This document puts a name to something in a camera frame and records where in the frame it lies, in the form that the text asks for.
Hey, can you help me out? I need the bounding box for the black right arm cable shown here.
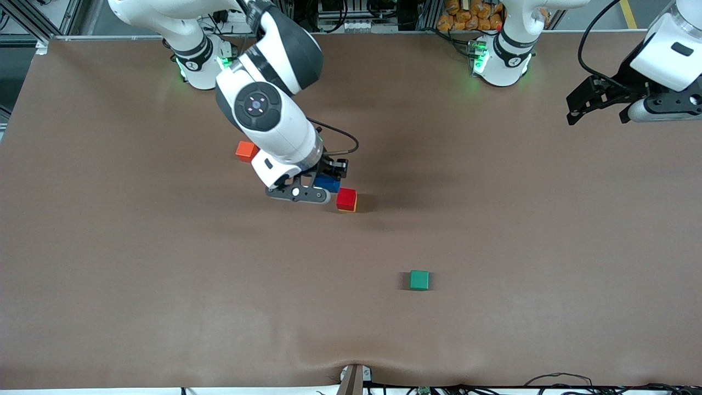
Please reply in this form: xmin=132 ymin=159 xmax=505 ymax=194
xmin=307 ymin=117 xmax=360 ymax=160

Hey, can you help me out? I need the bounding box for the blue wooden block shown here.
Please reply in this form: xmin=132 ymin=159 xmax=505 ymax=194
xmin=314 ymin=174 xmax=342 ymax=194

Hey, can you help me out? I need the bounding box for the orange snack bags pile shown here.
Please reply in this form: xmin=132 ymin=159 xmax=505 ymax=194
xmin=437 ymin=0 xmax=505 ymax=32

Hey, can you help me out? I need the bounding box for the aluminium frame profile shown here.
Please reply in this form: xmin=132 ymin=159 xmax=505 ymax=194
xmin=0 ymin=0 xmax=83 ymax=55
xmin=417 ymin=0 xmax=442 ymax=31

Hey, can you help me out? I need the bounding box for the black cable bundle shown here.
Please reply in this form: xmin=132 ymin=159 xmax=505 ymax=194
xmin=524 ymin=373 xmax=702 ymax=395

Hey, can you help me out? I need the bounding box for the grey camera mount clamp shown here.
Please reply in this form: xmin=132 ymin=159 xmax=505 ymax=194
xmin=340 ymin=364 xmax=372 ymax=395

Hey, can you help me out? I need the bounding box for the black equipment with white terminals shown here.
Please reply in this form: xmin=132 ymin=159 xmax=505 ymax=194
xmin=321 ymin=0 xmax=401 ymax=32

